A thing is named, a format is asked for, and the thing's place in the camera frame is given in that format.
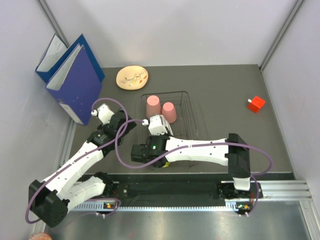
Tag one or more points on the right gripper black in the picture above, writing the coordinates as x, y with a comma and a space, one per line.
163, 134

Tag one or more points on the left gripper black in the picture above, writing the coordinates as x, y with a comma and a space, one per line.
131, 125

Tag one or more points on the black wire dish rack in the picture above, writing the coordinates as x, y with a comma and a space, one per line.
185, 127

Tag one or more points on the beige floral plate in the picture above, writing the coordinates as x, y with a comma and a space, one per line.
132, 77

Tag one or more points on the white plate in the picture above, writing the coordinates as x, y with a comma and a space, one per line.
167, 126

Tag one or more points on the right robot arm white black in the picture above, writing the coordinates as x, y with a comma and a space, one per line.
231, 152

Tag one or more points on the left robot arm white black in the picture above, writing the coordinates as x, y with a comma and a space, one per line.
54, 197

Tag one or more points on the yellow-green bowl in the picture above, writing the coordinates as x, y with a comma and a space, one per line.
165, 165

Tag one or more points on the pink cup right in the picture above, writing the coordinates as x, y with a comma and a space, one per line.
169, 112

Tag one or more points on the pink cup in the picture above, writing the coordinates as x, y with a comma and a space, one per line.
153, 106
169, 112

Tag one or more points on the pink cup left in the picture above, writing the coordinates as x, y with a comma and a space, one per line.
153, 106

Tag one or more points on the front blue binder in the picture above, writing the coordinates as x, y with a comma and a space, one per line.
76, 86

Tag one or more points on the blue binder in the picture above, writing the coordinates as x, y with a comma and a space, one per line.
76, 86
57, 52

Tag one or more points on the rear blue binder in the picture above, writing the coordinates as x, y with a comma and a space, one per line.
57, 52

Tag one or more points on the red cube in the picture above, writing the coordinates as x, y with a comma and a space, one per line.
255, 104

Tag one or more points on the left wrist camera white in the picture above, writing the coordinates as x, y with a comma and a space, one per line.
103, 113

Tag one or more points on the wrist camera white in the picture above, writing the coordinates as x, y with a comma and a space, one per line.
155, 125
103, 113

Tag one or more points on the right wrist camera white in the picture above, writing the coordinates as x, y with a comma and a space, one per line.
155, 125

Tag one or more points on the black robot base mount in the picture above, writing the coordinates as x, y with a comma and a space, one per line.
176, 189

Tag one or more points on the aluminium rail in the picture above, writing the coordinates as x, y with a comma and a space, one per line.
277, 191

